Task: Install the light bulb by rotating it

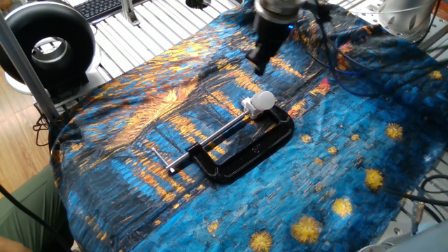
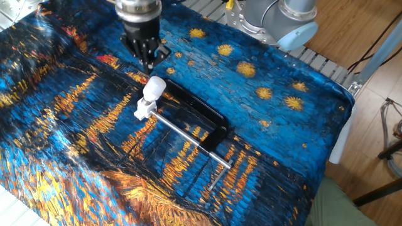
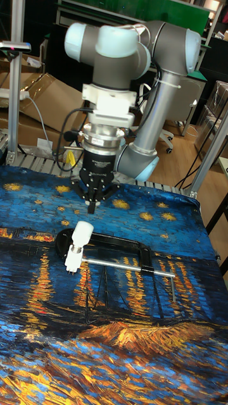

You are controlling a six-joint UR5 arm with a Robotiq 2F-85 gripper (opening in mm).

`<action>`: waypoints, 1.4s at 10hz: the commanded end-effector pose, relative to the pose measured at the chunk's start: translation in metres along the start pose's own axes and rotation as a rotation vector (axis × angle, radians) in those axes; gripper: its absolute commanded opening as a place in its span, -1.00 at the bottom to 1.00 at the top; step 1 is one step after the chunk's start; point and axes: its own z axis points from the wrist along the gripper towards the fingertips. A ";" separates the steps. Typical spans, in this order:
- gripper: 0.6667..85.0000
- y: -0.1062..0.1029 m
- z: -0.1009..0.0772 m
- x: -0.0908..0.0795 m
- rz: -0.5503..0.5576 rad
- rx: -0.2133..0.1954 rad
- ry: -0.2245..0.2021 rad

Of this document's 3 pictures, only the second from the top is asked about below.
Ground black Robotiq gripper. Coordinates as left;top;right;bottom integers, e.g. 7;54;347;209
120;18;172;72

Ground white light bulb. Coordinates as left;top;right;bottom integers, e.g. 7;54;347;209
143;76;168;102

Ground black C-clamp with metal screw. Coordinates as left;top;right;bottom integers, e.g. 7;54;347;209
122;78;234;190

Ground white bulb socket block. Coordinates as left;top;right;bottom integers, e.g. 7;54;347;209
133;97;158;121

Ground starry night print tablecloth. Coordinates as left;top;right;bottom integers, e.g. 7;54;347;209
0;0;357;226

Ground green trousers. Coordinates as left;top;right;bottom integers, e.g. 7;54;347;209
307;175;402;226

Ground black metal stand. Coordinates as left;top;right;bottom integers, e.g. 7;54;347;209
350;99;402;209

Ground light blue post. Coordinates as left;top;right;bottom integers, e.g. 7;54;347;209
329;36;402;165

